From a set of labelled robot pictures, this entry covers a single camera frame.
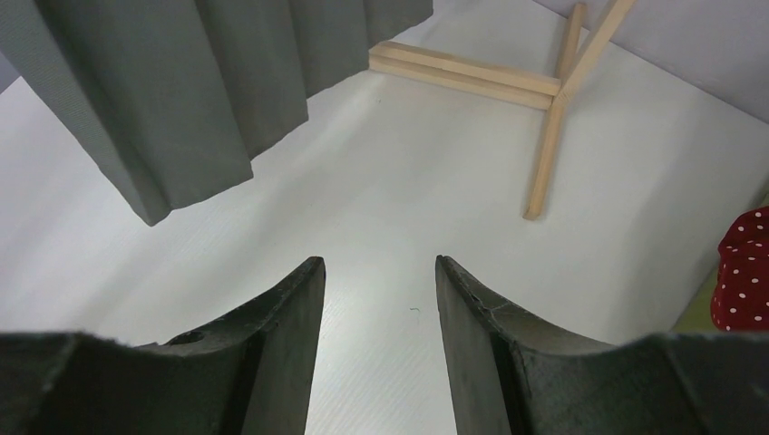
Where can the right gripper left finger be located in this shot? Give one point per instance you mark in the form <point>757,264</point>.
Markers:
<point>249,371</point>

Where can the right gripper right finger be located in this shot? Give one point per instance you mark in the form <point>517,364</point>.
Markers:
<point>512,372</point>

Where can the red polka dot skirt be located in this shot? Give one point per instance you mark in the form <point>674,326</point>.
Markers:
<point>740,297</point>

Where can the grey pleated skirt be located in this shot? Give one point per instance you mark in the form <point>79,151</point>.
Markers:
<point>174,99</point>

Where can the green plastic laundry basket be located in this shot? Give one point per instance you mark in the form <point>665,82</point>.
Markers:
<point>697,316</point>

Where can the wooden clothes rack frame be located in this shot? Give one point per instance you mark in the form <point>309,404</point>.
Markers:
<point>576,59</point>

